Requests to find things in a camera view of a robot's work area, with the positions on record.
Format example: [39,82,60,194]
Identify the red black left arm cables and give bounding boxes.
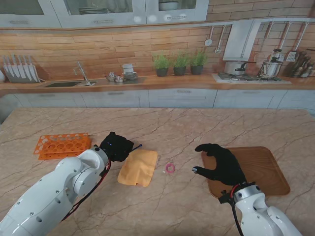
[60,157,112,222]

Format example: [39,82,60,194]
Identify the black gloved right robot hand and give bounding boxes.
[191,143,248,187]

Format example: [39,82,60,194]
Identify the brown wooden tray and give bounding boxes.
[201,146,291,199]

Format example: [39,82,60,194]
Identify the red black right arm cables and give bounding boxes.
[230,184,245,236]

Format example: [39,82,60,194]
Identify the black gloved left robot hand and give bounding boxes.
[99,131,135,163]

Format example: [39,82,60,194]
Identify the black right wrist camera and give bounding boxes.
[219,189,234,205]

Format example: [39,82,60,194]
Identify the orange test tube rack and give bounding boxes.
[32,132,92,161]

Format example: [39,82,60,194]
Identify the red black arm cables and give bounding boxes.
[60,157,112,222]
[230,184,245,236]

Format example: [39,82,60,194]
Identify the yellow microfibre cloth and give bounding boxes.
[117,148,158,188]

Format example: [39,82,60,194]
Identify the printed kitchen backdrop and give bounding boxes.
[0,0,315,110]

